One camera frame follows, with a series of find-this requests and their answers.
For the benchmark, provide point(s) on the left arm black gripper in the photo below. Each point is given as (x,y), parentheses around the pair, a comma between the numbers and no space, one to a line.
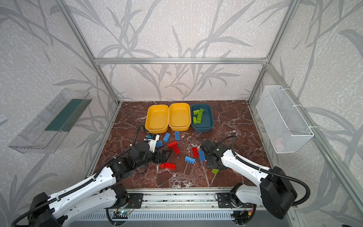
(157,156)

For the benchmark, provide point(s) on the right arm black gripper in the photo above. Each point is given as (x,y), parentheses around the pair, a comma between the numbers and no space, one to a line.
(210,158)

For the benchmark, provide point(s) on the red brick underside up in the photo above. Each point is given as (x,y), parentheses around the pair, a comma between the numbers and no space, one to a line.
(176,149)

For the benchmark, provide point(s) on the green brick underside up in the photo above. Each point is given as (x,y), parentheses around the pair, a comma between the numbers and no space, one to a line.
(199,117)

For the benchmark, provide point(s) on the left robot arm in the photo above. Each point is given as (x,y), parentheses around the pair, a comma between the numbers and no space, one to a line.
(102,190)

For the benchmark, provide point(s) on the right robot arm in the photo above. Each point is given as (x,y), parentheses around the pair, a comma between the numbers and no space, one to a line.
(270,187)

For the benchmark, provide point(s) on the blue brick centre right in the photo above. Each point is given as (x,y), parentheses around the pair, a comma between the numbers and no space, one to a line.
(202,156)

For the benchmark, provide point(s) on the blue brick underside up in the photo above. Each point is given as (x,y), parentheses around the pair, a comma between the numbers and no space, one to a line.
(159,144)

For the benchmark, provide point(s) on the red brick bottom edge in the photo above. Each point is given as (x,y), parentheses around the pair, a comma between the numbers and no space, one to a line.
(170,166)

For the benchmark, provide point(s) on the blue brick studs up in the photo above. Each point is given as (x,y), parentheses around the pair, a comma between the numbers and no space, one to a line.
(166,137)

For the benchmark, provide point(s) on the light blue brick on side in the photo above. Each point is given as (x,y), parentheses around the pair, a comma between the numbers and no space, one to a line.
(190,160)

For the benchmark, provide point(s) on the blue brick near bin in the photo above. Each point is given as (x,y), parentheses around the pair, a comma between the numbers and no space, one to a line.
(177,135)

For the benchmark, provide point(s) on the teal plastic bin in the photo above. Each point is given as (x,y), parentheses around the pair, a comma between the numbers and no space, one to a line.
(207,121)

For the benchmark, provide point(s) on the left yellow plastic bin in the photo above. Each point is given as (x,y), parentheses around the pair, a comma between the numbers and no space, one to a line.
(157,119)

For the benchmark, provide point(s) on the yellow plastic bin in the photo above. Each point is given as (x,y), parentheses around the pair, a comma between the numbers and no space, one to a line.
(179,116)
(157,119)

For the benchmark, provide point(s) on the middle yellow plastic bin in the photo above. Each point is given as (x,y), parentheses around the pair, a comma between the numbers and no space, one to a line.
(179,116)

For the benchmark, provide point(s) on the green circuit board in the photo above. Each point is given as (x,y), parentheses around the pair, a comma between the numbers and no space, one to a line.
(121,214)

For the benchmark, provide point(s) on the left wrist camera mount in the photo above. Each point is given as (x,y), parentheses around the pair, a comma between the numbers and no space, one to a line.
(152,140)

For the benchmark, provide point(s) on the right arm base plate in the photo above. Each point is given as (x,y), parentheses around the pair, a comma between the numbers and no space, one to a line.
(224,200)

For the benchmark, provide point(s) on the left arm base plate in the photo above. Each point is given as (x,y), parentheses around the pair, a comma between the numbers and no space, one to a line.
(134,202)

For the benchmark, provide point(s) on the white wire mesh basket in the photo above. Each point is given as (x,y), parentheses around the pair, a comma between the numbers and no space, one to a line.
(287,129)

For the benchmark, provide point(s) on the clear plastic wall tray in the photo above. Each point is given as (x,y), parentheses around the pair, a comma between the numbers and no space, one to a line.
(46,132)

